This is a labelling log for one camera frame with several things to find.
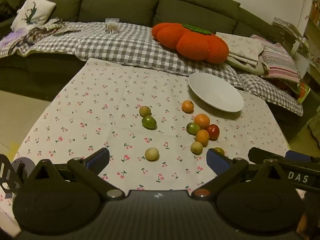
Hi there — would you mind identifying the white ribbed plate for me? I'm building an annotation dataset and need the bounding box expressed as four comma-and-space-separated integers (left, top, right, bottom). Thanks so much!
188, 72, 245, 112

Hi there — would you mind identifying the folded floral beige sheet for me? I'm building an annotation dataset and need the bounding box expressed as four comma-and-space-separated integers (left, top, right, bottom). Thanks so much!
215, 32, 265, 68

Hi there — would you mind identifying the white embroidered pillow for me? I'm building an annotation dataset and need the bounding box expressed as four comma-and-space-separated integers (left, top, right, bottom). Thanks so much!
11, 0, 56, 30

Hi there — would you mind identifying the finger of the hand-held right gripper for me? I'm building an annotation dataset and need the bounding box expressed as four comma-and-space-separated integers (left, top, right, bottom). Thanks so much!
248, 147, 288, 166
286, 151, 312, 162

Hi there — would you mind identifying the green oval fruit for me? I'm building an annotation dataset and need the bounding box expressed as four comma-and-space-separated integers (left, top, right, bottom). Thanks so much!
141, 115, 157, 130

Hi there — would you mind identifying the grey round object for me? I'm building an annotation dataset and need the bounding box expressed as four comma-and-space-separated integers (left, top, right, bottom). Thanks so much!
11, 157, 35, 180

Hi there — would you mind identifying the lilac fluffy cloth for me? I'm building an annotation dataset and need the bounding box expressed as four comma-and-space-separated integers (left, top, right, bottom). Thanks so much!
0, 29, 28, 53

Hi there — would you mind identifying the red and green cushion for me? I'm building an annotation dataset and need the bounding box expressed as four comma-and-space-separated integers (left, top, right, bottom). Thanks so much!
287, 79, 311, 105

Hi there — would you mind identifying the small orange tangerine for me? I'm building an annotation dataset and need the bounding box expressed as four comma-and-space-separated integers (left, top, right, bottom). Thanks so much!
181, 100, 195, 113
195, 129, 210, 147

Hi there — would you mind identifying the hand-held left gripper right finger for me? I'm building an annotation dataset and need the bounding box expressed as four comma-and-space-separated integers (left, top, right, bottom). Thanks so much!
191, 148, 293, 201

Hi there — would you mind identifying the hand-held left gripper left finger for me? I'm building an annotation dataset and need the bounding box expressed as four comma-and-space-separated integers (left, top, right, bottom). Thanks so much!
24, 148, 125, 201

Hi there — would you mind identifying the dark green sofa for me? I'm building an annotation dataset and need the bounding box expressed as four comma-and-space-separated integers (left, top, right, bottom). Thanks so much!
0, 0, 310, 140

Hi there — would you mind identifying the large orange tangerine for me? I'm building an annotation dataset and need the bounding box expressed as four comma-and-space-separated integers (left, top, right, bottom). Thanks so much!
194, 113, 211, 130

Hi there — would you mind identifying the grey checked blanket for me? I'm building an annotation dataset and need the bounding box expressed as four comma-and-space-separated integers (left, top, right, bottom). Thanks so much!
0, 21, 304, 117

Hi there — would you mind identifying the black perforated metal frame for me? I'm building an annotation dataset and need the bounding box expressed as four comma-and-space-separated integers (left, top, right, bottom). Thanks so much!
0, 154, 22, 197

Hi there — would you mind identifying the plain beige folded cloth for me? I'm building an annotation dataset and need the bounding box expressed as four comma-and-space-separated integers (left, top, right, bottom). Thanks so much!
226, 55, 269, 76

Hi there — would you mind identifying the clear toothpick holder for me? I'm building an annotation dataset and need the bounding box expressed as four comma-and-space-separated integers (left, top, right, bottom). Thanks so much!
104, 18, 120, 33

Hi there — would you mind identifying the striped pink cushion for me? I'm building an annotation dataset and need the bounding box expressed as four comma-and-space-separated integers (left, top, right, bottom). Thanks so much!
250, 34, 300, 83

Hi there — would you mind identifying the pale yellow round fruit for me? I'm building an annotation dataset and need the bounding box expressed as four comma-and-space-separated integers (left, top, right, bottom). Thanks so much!
145, 147, 160, 161

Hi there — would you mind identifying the green and red tomato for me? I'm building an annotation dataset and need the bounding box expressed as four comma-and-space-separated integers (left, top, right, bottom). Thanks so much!
186, 122, 201, 135

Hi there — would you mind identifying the cherry print tablecloth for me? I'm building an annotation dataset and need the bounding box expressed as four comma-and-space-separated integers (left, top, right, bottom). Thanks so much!
0, 57, 290, 235

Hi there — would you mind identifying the floral patterned cloth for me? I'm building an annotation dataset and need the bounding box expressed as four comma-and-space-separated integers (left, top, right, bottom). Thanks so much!
15, 17, 83, 48

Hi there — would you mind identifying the red tomato shaped cushion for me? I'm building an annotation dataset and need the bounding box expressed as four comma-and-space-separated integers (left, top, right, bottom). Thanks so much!
152, 22, 230, 64

